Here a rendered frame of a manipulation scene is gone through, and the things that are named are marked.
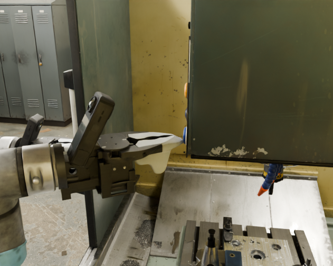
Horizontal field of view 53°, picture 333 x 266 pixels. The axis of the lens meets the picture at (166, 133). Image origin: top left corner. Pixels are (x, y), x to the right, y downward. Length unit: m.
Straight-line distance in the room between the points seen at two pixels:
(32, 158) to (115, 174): 0.12
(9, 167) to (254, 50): 0.38
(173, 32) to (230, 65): 1.35
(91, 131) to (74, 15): 0.78
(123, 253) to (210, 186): 0.63
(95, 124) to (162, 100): 1.44
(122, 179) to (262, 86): 0.26
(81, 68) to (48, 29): 4.14
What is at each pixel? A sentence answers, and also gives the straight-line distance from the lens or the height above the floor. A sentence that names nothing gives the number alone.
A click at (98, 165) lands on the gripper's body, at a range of 0.53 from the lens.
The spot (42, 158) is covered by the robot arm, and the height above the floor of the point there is 1.58.
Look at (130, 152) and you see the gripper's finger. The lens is 0.51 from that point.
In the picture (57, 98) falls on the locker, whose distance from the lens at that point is 5.53.
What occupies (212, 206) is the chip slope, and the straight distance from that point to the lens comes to 1.92.
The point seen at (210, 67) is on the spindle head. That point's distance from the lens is 0.52.
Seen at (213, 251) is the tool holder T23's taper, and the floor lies 1.28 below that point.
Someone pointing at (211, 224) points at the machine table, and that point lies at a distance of 1.53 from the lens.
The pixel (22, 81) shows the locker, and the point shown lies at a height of 0.75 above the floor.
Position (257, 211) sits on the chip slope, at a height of 0.75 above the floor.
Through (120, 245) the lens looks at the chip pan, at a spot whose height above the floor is 0.67.
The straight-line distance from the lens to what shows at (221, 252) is 0.89.
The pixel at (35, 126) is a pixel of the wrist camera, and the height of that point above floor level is 1.48.
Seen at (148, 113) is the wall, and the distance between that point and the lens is 1.97.
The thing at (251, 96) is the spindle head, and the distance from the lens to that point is 0.53.
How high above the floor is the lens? 1.78
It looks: 20 degrees down
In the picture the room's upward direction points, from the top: straight up
